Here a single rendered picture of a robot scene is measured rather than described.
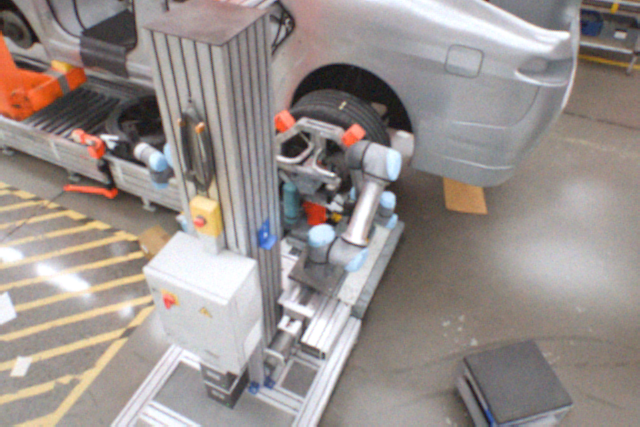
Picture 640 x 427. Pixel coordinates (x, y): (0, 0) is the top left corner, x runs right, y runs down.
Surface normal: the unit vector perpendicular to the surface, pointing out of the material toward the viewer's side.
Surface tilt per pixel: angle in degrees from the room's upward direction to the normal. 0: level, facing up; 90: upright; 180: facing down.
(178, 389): 0
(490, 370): 0
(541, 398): 0
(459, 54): 90
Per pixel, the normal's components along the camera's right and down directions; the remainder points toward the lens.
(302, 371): 0.02, -0.75
